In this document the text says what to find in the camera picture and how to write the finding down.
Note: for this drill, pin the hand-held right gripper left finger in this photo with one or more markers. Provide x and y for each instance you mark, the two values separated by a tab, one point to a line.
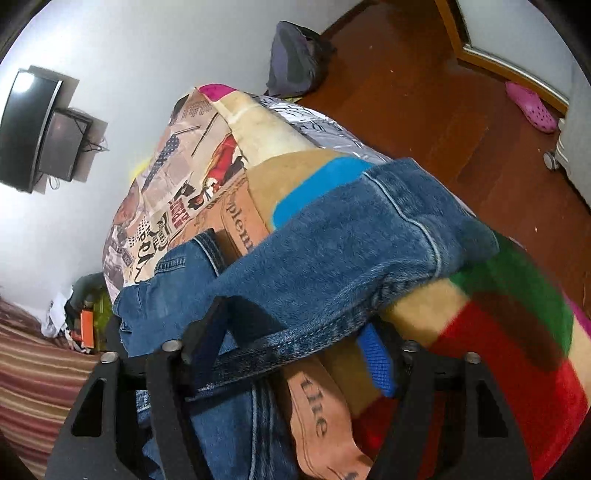
210	323

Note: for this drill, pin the small black monitor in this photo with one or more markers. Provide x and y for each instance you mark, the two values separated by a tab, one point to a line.
62	145

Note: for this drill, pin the grey patterned sheet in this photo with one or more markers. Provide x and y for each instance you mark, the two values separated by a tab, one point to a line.
323	131

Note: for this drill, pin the green box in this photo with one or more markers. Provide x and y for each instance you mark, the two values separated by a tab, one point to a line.
102	308

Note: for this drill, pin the wooden door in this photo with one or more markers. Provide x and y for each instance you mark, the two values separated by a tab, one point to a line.
508	69

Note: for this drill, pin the dark grey cloth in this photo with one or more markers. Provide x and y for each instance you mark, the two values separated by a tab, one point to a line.
87	288

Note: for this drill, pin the blue denim jeans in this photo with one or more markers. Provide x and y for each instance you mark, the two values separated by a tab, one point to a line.
332	258

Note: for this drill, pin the orange box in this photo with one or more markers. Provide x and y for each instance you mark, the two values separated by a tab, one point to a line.
87	328

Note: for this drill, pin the pink clog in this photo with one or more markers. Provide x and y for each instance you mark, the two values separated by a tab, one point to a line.
531	106

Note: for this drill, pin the black wall television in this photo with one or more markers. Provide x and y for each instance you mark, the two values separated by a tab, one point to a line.
25	124

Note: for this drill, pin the grey bag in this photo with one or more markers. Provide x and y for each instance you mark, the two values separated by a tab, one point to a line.
293	60

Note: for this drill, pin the newspaper print bedsheet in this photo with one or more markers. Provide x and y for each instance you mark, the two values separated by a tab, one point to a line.
184	184

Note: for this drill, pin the white wheeled cabinet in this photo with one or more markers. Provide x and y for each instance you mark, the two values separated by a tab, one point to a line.
575	157

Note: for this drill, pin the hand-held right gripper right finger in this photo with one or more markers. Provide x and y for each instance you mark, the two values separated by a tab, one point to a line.
379	367

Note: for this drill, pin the multicolour fleece blanket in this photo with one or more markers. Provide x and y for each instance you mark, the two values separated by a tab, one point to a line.
498	350

